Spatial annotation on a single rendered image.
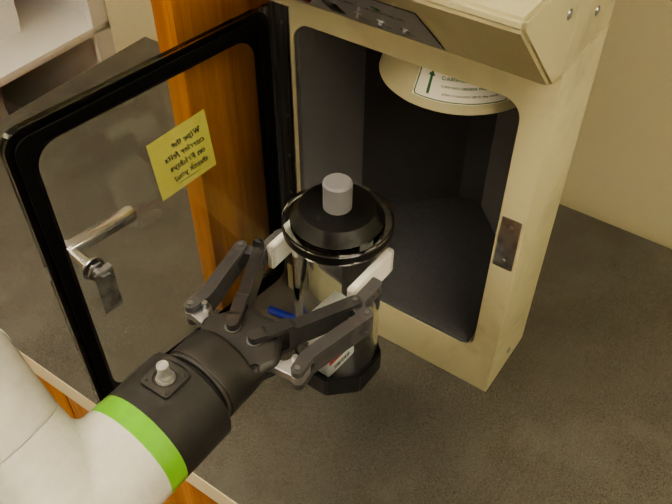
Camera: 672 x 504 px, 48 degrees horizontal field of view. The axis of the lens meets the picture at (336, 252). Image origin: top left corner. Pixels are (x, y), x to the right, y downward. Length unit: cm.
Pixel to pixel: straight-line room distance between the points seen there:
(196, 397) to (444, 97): 38
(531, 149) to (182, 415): 39
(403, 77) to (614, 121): 49
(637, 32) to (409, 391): 57
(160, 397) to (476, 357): 48
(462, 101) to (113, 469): 47
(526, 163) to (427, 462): 39
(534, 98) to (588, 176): 58
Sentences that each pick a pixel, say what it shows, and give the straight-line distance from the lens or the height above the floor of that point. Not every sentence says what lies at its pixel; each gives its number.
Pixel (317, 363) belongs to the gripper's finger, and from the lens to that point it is 67.
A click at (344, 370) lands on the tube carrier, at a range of 83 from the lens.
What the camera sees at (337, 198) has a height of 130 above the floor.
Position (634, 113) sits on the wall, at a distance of 120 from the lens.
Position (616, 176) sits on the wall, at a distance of 126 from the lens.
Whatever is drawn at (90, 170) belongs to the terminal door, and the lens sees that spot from 74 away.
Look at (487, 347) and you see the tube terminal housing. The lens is 94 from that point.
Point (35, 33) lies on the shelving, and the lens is 185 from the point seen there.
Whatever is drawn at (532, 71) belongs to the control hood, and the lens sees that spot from 64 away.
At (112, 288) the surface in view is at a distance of 81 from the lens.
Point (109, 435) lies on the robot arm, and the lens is 60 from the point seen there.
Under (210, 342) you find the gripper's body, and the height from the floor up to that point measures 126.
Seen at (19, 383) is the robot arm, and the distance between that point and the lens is 57.
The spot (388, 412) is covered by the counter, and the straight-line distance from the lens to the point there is 98.
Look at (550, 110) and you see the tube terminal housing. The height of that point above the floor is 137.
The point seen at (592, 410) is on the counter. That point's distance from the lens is 103.
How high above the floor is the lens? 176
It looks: 45 degrees down
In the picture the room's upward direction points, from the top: straight up
